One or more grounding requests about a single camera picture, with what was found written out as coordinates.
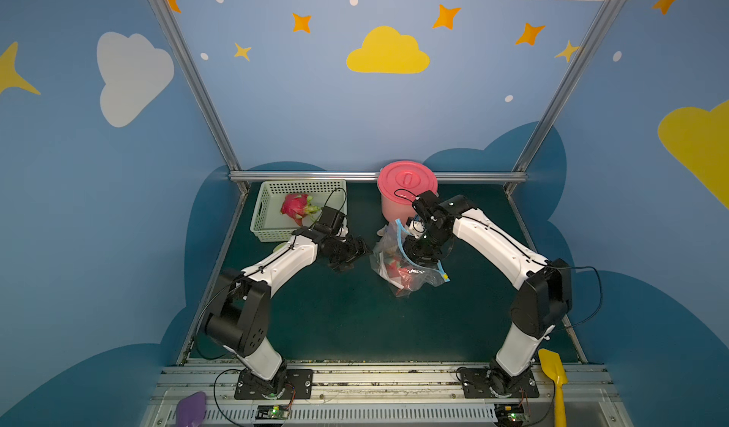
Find red dragon fruit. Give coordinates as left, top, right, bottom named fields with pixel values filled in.
left=280, top=193, right=321, bottom=227
left=385, top=260, right=423, bottom=297

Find clear zip-top bag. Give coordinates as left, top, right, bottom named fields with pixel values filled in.
left=369, top=219, right=450, bottom=297

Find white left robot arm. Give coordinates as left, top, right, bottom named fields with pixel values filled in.
left=197, top=207, right=372, bottom=384

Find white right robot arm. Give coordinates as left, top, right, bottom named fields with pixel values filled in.
left=404, top=191, right=573, bottom=380

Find pink plastic bucket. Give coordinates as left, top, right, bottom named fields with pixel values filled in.
left=381, top=189, right=421, bottom=224

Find pink bucket lid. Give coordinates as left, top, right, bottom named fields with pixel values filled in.
left=377, top=161, right=439, bottom=205

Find green perforated plastic basket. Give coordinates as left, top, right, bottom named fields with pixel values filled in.
left=250, top=179, right=347, bottom=243

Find purple plastic object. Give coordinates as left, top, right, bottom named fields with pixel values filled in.
left=175, top=391, right=206, bottom=427

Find aluminium frame back rail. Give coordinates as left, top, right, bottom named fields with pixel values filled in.
left=229, top=170, right=528, bottom=184

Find aluminium frame rail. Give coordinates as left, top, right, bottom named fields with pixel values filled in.
left=175, top=190, right=248, bottom=366
left=506, top=193, right=589, bottom=364
left=229, top=170, right=528, bottom=184

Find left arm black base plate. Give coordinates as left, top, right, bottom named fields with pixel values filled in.
left=234, top=369, right=313, bottom=400

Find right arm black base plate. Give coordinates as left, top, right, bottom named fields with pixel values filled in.
left=456, top=366, right=539, bottom=399

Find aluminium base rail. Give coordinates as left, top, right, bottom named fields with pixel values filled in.
left=139, top=359, right=628, bottom=427

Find aluminium frame right rail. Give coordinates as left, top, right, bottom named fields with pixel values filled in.
left=506, top=193, right=589, bottom=364

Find yellow handled tool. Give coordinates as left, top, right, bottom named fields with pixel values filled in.
left=538, top=349, right=569, bottom=427

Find aluminium frame left rail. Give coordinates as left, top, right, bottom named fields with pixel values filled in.
left=175, top=190, right=248, bottom=366

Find aluminium frame left post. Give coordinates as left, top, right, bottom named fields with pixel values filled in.
left=147, top=0, right=240, bottom=174

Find aluminium frame post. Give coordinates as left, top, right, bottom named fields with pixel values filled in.
left=512, top=0, right=627, bottom=182
left=147, top=0, right=240, bottom=174

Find aluminium frame right post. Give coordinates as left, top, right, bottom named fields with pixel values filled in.
left=512, top=0, right=627, bottom=182

